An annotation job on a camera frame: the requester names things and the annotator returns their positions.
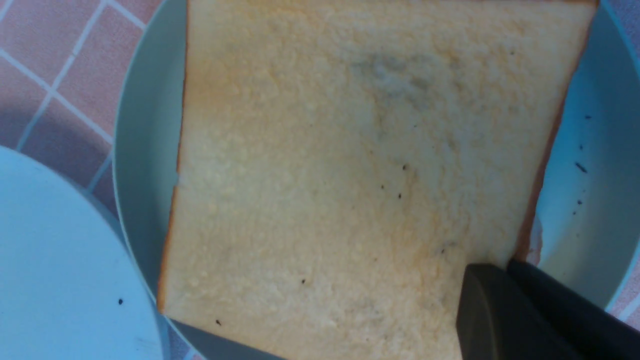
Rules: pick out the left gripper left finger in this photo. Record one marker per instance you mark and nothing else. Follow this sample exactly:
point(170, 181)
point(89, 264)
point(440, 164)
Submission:
point(496, 321)

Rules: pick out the toast slice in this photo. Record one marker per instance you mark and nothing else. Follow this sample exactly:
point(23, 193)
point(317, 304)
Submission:
point(341, 161)

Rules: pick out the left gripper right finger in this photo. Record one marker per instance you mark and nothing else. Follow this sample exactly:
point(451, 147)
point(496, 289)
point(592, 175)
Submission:
point(590, 330)

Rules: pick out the light blue plate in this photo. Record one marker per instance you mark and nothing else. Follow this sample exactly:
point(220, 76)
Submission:
point(68, 289)

